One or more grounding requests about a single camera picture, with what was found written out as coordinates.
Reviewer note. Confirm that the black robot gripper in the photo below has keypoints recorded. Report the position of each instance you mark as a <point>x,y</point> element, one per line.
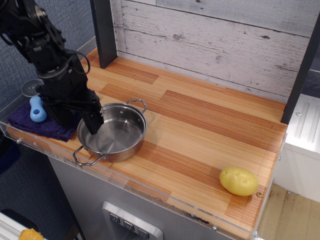
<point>69,90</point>

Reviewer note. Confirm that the stainless steel pot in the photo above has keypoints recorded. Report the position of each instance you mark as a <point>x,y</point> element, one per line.
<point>120,136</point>

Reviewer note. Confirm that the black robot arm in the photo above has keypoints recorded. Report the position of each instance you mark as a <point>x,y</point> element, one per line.
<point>26,26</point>

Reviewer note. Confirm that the purple folded cloth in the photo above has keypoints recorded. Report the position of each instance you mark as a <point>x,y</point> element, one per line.
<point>49,128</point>

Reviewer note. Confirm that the clear acrylic edge guard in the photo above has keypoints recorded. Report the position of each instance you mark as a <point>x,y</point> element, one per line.
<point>179,165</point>

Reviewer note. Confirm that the silver toy fridge cabinet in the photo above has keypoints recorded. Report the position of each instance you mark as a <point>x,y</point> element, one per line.
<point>108,210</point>

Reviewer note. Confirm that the yellow object at corner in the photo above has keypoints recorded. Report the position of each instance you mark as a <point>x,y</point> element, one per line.
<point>30,234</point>

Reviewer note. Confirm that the yellow toy potato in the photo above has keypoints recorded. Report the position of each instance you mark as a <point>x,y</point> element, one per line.
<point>239,181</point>

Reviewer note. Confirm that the white aluminium side unit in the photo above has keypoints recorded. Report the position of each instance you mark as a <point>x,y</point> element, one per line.
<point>298,167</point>

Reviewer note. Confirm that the white rail bottom left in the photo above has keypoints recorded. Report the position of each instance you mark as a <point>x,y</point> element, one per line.
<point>9,228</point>

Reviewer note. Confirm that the dark right shelf post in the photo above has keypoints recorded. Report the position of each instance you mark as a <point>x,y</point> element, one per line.
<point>302,73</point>

